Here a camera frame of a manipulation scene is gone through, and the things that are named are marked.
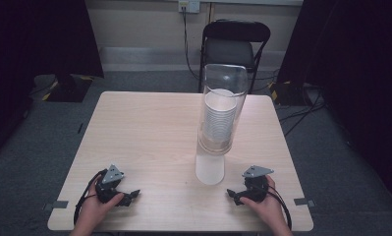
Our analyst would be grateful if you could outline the black socket cable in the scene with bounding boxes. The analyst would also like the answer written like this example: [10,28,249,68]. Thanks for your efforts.
[182,9,201,82]

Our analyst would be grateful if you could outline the black stand base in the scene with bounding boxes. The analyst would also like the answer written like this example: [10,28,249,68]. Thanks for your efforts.
[268,80,311,107]
[45,74,94,103]

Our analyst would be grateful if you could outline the person's right hand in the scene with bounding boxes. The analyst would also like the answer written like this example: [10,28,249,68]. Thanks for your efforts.
[239,175,288,229]

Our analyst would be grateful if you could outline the stack of white paper cups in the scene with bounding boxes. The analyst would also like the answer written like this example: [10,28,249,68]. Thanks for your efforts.
[200,88,239,145]

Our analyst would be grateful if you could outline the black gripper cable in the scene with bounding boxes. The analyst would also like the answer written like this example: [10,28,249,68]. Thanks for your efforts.
[73,168,108,226]
[264,184,293,231]

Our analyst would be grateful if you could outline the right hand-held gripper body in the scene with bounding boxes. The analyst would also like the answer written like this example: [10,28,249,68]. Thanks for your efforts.
[241,164,275,202]

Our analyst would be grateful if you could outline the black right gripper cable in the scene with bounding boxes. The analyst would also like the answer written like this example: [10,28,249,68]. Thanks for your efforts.
[264,184,293,231]

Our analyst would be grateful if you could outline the black folding chair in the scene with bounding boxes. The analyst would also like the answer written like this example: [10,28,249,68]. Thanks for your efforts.
[197,19,272,95]

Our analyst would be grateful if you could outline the clear cup dispenser tube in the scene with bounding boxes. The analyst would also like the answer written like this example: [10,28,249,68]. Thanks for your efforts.
[195,63,250,186]

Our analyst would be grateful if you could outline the person's left hand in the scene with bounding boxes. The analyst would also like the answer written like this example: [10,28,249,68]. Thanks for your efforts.
[75,192,126,231]

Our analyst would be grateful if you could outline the black floor cables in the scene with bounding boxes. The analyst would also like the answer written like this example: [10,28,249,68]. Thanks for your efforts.
[277,86,327,138]

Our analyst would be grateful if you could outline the dark curtain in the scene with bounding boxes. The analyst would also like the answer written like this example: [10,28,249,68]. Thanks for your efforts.
[0,0,105,165]
[276,0,392,212]

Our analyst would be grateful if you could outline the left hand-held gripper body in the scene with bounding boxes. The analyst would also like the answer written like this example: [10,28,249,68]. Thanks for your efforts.
[94,164,126,205]

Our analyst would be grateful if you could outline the white wall socket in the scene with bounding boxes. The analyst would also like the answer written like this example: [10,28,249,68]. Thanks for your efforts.
[178,0,201,15]

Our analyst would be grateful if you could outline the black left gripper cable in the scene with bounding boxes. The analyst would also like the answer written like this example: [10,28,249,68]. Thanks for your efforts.
[73,168,108,226]

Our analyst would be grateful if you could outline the grey tape piece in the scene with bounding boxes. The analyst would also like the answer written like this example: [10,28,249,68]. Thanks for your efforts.
[42,200,70,211]
[293,197,316,207]

